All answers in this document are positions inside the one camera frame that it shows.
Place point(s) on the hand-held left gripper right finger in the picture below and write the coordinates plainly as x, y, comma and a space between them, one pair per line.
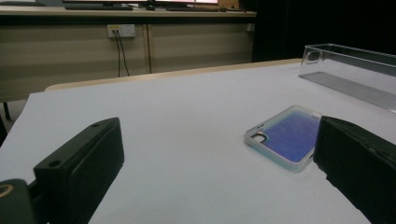
358, 161

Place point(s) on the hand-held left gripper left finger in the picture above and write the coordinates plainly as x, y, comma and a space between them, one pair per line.
84, 161

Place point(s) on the iridescent blue phone case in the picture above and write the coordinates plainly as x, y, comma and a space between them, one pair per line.
289, 140

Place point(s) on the clear plastic rectangular container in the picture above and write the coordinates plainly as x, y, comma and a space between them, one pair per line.
351, 77

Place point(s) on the beige background desk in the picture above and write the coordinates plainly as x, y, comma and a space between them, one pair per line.
62, 62

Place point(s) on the white table cover sheet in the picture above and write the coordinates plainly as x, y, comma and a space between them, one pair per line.
186, 124

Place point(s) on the wooden table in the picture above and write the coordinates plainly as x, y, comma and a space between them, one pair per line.
155, 76

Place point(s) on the black curtain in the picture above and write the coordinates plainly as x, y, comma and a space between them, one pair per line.
311, 25

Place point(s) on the black keyboard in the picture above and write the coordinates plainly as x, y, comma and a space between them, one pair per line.
98, 6
193, 9

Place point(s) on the computer monitor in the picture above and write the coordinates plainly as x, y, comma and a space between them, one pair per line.
140, 1

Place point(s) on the white wall socket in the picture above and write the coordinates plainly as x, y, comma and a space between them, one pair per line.
121, 30

